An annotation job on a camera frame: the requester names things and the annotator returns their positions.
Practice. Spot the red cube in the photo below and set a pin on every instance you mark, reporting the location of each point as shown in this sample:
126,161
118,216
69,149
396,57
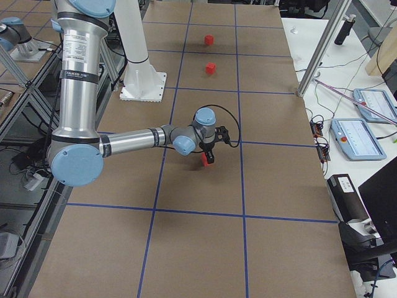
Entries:
204,160
210,68
209,39

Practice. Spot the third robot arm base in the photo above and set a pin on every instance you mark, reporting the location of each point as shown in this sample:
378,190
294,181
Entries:
16,39

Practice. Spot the brown paper table mat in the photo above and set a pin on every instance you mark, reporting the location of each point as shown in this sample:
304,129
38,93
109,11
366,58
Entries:
256,223

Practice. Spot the black box with label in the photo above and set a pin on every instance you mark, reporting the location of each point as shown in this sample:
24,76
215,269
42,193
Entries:
345,199

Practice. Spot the near blue teach pendant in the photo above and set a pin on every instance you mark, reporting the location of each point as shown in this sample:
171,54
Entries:
356,140

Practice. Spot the blue teach pendant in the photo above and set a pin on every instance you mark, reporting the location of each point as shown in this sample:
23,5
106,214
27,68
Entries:
356,140
376,99

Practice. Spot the black monitor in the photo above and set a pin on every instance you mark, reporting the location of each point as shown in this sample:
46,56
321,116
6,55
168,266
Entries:
378,193

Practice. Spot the far blue teach pendant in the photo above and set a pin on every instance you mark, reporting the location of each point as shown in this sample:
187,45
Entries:
376,99

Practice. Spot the black handle tool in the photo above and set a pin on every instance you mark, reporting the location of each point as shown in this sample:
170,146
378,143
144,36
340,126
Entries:
345,29

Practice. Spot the aluminium frame post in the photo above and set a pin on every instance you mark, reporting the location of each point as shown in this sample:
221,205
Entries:
322,45

